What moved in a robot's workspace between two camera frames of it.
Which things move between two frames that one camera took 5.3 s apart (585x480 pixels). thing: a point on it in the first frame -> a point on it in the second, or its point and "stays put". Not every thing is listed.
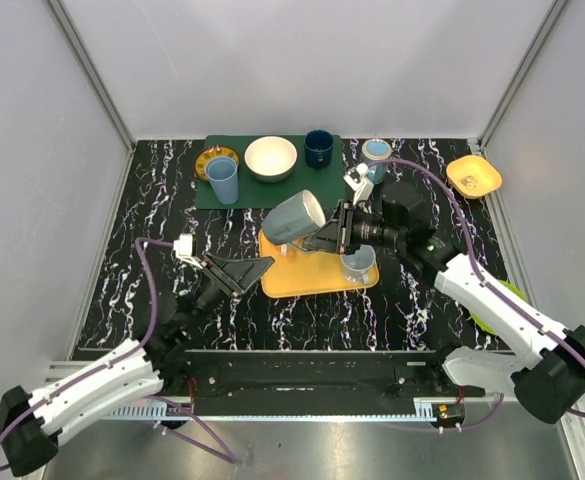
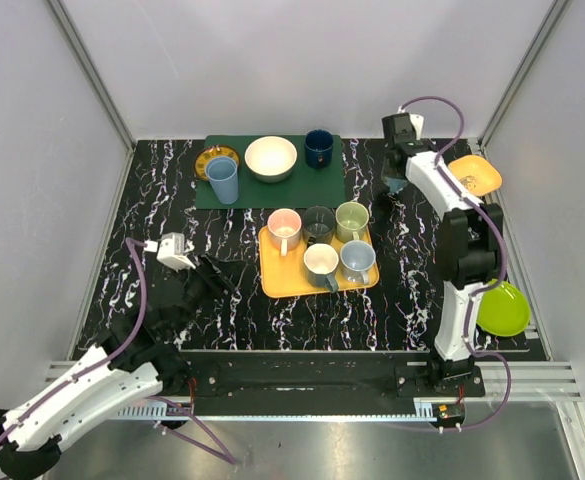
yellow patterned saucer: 212,152 stays put
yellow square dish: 472,176 stays put
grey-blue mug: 296,217 -> 321,261
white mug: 356,267 stays put
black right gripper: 338,235 -> 390,173
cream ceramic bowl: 271,159 stays put
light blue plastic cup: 222,172 stays put
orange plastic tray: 296,273 stays put
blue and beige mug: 376,149 -> 396,185
